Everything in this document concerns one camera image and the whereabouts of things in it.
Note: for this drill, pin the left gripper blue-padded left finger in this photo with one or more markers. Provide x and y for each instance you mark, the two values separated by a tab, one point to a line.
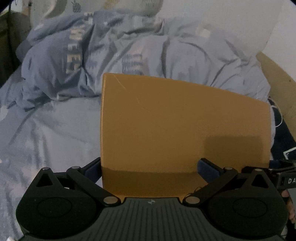
84	180

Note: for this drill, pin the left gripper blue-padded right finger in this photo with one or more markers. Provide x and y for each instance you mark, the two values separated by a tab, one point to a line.
217	179

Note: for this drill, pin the brown cardboard box lid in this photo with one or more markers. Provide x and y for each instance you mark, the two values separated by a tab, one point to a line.
153	131

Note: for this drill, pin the dark printed garment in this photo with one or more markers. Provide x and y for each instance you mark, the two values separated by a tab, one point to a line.
284	144

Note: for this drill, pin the blue printed bed sheet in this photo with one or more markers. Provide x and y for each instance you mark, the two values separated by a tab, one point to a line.
58	134

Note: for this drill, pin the wooden headboard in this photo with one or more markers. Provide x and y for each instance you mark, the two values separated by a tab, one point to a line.
282	89

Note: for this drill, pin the blue-grey crumpled duvet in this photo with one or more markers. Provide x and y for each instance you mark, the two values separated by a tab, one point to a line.
67	56

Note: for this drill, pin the pineapple print curtain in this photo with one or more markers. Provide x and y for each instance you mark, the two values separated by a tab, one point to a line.
40	10

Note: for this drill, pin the black metal clothes rack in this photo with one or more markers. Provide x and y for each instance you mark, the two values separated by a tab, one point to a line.
6	11

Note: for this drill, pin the white charger with cable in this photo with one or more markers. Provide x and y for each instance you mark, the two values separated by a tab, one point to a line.
278	117

